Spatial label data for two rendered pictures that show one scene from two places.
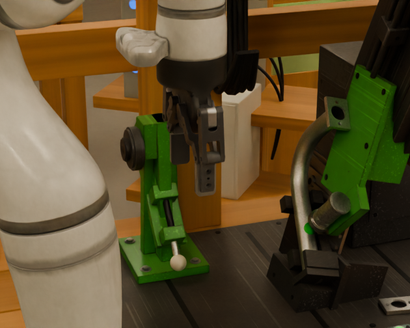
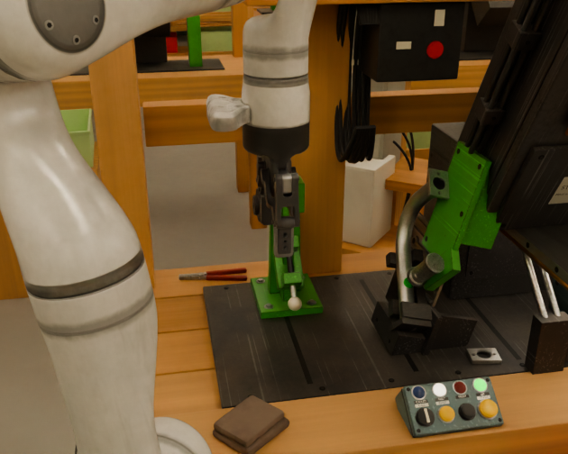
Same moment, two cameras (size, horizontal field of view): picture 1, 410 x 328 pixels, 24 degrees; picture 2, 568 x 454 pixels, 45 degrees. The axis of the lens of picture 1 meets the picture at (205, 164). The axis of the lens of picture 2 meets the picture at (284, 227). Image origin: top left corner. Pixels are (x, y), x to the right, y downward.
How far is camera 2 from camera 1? 27 cm
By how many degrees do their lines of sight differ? 7
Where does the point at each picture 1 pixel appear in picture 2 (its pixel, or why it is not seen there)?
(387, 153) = (480, 221)
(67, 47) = not seen: hidden behind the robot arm
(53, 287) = (74, 352)
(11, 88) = (34, 145)
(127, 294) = (251, 327)
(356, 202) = (449, 264)
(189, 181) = (315, 233)
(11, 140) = (29, 199)
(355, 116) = (453, 187)
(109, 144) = not seen: hidden behind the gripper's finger
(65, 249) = (84, 315)
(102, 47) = not seen: hidden behind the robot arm
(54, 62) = (206, 129)
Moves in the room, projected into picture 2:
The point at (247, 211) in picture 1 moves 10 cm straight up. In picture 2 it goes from (365, 260) to (367, 223)
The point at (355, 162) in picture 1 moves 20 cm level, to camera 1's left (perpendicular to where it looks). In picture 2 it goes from (451, 228) to (339, 222)
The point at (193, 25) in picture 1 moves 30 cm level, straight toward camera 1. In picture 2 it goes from (273, 93) to (206, 201)
